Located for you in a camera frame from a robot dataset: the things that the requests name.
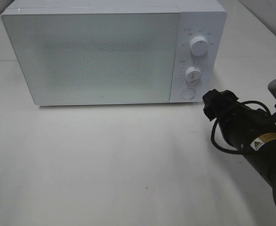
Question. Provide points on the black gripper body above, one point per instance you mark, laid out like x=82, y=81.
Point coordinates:
x=247, y=126

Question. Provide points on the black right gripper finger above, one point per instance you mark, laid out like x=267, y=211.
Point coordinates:
x=227, y=98

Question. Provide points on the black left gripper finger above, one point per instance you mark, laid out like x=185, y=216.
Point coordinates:
x=209, y=104

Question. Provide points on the round white door button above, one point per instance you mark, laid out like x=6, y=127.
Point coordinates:
x=188, y=94

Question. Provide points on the white microwave knob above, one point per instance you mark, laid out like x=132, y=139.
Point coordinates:
x=192, y=74
x=198, y=45

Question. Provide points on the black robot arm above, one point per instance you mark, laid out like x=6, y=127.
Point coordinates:
x=264, y=161

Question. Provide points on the white microwave oven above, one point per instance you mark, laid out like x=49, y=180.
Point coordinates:
x=196, y=17

